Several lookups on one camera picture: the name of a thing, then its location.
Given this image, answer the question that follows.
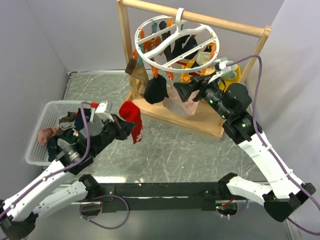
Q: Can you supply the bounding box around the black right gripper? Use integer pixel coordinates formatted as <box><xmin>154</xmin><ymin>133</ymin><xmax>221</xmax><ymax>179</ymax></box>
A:
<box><xmin>172</xmin><ymin>71</ymin><xmax>231</xmax><ymax>120</ymax></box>

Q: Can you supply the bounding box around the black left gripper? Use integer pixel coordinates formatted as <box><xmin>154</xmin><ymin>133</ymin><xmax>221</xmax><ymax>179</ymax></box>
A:
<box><xmin>91</xmin><ymin>113</ymin><xmax>136</xmax><ymax>156</ymax></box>

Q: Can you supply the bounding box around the red sock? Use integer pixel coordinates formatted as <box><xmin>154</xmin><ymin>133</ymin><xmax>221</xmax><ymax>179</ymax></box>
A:
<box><xmin>119</xmin><ymin>101</ymin><xmax>143</xmax><ymax>144</ymax></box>

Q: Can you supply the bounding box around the black sock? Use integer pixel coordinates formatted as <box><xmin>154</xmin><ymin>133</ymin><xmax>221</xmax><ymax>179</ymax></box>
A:
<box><xmin>144</xmin><ymin>74</ymin><xmax>169</xmax><ymax>105</ymax></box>

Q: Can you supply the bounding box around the brown ribbed sock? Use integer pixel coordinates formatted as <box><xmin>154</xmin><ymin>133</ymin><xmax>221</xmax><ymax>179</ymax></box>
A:
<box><xmin>125</xmin><ymin>58</ymin><xmax>149</xmax><ymax>86</ymax></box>

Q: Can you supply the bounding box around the white round clip hanger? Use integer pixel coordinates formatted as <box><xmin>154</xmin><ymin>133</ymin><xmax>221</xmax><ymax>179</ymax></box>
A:
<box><xmin>134</xmin><ymin>8</ymin><xmax>220</xmax><ymax>74</ymax></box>

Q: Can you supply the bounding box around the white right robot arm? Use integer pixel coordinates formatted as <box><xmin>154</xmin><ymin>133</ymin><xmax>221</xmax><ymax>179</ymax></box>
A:
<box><xmin>173</xmin><ymin>76</ymin><xmax>316</xmax><ymax>222</ymax></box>

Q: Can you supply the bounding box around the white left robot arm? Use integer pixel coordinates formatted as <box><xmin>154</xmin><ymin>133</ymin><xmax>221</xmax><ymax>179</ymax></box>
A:
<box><xmin>0</xmin><ymin>114</ymin><xmax>136</xmax><ymax>240</ymax></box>

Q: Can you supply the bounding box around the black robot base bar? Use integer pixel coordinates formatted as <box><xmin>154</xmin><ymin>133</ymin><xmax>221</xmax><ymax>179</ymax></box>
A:
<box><xmin>72</xmin><ymin>181</ymin><xmax>251</xmax><ymax>213</ymax></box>

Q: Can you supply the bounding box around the cream sock on hanger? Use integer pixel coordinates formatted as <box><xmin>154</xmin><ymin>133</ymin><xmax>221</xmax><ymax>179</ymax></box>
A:
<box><xmin>192</xmin><ymin>52</ymin><xmax>212</xmax><ymax>69</ymax></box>

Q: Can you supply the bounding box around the wooden hanger rack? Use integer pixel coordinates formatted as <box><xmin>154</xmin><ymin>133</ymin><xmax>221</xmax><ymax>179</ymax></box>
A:
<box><xmin>116</xmin><ymin>0</ymin><xmax>273</xmax><ymax>143</ymax></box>

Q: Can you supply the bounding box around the orange sock on hanger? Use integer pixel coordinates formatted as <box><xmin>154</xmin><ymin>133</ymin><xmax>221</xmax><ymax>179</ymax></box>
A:
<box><xmin>143</xmin><ymin>36</ymin><xmax>162</xmax><ymax>52</ymax></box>

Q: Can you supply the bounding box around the yellow plastic tray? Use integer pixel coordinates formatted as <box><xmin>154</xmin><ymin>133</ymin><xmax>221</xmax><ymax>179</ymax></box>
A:
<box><xmin>180</xmin><ymin>65</ymin><xmax>242</xmax><ymax>90</ymax></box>

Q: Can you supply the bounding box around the navy sock in basket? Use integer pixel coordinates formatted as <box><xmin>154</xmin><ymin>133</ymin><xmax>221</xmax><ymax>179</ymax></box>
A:
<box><xmin>74</xmin><ymin>108</ymin><xmax>91</xmax><ymax>131</ymax></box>

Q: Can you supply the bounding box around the light blue mug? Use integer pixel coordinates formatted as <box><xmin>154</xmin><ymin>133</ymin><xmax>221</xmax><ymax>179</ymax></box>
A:
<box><xmin>222</xmin><ymin>64</ymin><xmax>238</xmax><ymax>81</ymax></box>

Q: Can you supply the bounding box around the pink sock in basket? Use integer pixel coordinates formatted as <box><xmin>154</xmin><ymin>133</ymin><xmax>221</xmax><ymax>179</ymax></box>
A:
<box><xmin>37</xmin><ymin>126</ymin><xmax>64</xmax><ymax>146</ymax></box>

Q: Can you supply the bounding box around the white plastic basket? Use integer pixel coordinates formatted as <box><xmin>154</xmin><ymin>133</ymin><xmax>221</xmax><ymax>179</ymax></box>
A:
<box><xmin>24</xmin><ymin>100</ymin><xmax>93</xmax><ymax>167</ymax></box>

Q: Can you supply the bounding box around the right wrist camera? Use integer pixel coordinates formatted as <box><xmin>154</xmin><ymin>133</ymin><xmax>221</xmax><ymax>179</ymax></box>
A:
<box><xmin>208</xmin><ymin>57</ymin><xmax>235</xmax><ymax>84</ymax></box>

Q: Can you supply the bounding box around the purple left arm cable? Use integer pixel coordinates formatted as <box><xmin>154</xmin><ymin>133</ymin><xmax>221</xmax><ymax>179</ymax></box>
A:
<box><xmin>0</xmin><ymin>100</ymin><xmax>95</xmax><ymax>221</ymax></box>

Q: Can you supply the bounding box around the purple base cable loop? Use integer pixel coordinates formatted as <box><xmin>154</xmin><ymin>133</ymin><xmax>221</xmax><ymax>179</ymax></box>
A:
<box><xmin>79</xmin><ymin>194</ymin><xmax>130</xmax><ymax>230</ymax></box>

